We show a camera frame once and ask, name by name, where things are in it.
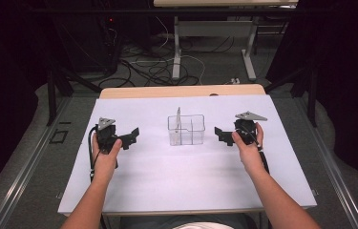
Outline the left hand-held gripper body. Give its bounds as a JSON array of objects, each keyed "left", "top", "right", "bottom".
[{"left": 95, "top": 117, "right": 127, "bottom": 156}]

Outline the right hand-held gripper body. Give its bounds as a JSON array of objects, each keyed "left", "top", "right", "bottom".
[{"left": 232, "top": 111, "right": 268, "bottom": 146}]

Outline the clear plastic desk organizer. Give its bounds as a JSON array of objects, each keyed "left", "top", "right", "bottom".
[{"left": 167, "top": 114, "right": 206, "bottom": 147}]

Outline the person's right hand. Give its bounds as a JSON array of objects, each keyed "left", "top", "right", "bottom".
[{"left": 231, "top": 122, "right": 265, "bottom": 177}]

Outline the person's left hand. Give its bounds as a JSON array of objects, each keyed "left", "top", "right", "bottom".
[{"left": 91, "top": 135, "right": 123, "bottom": 184}]

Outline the wooden table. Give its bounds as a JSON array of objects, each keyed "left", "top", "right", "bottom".
[{"left": 57, "top": 83, "right": 318, "bottom": 218}]

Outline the white table mat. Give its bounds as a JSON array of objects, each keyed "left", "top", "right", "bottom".
[{"left": 57, "top": 94, "right": 318, "bottom": 215}]

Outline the black metal stand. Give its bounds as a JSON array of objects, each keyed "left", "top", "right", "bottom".
[
  {"left": 46, "top": 61, "right": 103, "bottom": 127},
  {"left": 263, "top": 63, "right": 320, "bottom": 129}
]

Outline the person's white shirt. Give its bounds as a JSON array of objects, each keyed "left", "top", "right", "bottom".
[{"left": 173, "top": 221, "right": 236, "bottom": 229}]

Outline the black computer tower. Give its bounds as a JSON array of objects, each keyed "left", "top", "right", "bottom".
[{"left": 95, "top": 14, "right": 124, "bottom": 74}]

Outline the white desk with metal legs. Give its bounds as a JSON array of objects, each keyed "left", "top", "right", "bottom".
[{"left": 153, "top": 0, "right": 299, "bottom": 82}]

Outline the dark curtain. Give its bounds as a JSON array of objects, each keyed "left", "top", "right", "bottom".
[
  {"left": 0, "top": 0, "right": 51, "bottom": 209},
  {"left": 266, "top": 0, "right": 358, "bottom": 189}
]

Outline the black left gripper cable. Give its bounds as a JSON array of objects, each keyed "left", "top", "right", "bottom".
[{"left": 87, "top": 124, "right": 100, "bottom": 184}]

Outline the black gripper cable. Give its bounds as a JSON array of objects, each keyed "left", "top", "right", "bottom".
[
  {"left": 245, "top": 124, "right": 271, "bottom": 175},
  {"left": 87, "top": 124, "right": 100, "bottom": 184}
]

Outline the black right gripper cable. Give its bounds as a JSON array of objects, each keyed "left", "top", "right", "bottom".
[{"left": 245, "top": 124, "right": 271, "bottom": 175}]

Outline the tangle of black floor cables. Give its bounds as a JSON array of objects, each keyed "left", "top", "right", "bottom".
[{"left": 98, "top": 15, "right": 237, "bottom": 89}]

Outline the aluminium floor rail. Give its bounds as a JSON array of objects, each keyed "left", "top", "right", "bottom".
[
  {"left": 0, "top": 95, "right": 74, "bottom": 229},
  {"left": 294, "top": 94, "right": 358, "bottom": 229}
]

